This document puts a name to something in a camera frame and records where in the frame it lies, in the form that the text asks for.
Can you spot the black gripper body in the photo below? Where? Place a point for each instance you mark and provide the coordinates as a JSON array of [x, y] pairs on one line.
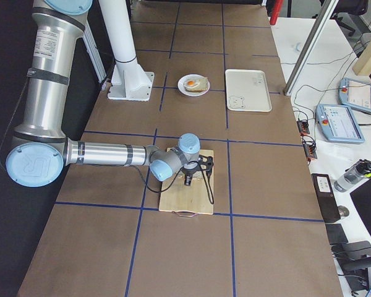
[[188, 172]]

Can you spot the white round plate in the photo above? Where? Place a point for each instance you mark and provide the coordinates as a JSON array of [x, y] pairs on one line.
[[184, 91]]

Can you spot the white bread slice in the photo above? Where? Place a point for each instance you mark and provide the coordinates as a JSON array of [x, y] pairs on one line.
[[198, 176]]

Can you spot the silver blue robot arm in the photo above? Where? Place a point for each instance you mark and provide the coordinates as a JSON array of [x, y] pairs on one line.
[[60, 95]]

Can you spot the bottom bread slice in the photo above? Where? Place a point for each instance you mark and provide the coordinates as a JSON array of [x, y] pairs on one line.
[[203, 85]]

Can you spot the bamboo cutting board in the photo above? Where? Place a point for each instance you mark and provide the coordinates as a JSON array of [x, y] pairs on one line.
[[188, 200]]

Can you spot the fried egg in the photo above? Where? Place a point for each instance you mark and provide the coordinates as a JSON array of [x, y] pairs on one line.
[[191, 83]]

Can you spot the white rectangular tray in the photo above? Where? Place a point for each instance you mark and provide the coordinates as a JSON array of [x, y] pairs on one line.
[[247, 90]]

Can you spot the upper orange connector board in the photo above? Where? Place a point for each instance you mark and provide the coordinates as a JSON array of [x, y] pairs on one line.
[[303, 127]]

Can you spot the orange connector board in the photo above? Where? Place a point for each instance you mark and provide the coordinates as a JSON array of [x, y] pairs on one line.
[[303, 127], [310, 150]]

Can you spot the lower orange connector board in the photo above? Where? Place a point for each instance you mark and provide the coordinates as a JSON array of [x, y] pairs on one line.
[[310, 150]]

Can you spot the black power box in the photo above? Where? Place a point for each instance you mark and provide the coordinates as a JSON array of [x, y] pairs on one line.
[[325, 197]]

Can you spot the near teach pendant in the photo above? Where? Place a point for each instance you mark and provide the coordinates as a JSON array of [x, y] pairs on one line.
[[338, 124]]

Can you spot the teach pendant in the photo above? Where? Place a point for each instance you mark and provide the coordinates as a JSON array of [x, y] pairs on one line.
[[355, 94], [338, 124]]

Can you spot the clear water bottle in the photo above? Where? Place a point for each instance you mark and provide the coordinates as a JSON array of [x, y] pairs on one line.
[[353, 175]]

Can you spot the black desk equipment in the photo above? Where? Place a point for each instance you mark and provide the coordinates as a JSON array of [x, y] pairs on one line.
[[354, 259]]

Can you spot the far teach pendant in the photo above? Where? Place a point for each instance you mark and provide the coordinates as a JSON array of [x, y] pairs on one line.
[[355, 94]]

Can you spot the red fire extinguisher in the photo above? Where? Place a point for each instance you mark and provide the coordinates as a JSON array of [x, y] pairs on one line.
[[275, 11]]

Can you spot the black office chair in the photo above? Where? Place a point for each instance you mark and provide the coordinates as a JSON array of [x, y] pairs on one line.
[[347, 15]]

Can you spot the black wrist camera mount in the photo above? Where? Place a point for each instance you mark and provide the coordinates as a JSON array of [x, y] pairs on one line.
[[205, 163]]

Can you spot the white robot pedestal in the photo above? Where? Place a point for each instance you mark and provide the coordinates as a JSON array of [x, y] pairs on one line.
[[129, 80]]

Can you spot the aluminium frame post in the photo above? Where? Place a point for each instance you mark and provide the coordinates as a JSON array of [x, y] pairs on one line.
[[314, 35]]

